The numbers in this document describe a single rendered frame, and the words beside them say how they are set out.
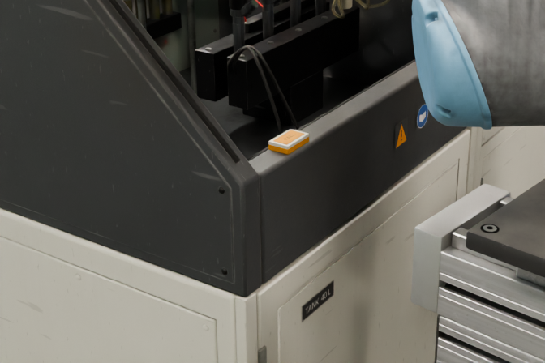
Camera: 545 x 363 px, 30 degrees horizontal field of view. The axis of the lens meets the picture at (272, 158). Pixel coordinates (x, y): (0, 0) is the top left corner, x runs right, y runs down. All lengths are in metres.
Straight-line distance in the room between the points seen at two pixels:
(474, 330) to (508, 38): 0.34
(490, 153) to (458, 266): 0.93
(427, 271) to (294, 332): 0.42
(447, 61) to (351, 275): 0.76
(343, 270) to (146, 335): 0.30
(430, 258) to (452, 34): 0.30
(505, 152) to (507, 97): 1.18
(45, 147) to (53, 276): 0.21
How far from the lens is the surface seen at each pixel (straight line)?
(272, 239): 1.30
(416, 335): 1.83
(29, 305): 1.61
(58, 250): 1.50
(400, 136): 1.55
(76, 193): 1.42
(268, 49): 1.58
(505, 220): 0.96
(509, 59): 0.82
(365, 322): 1.62
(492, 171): 1.97
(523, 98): 0.84
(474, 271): 1.01
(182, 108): 1.23
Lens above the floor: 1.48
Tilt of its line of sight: 25 degrees down
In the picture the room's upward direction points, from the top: 1 degrees counter-clockwise
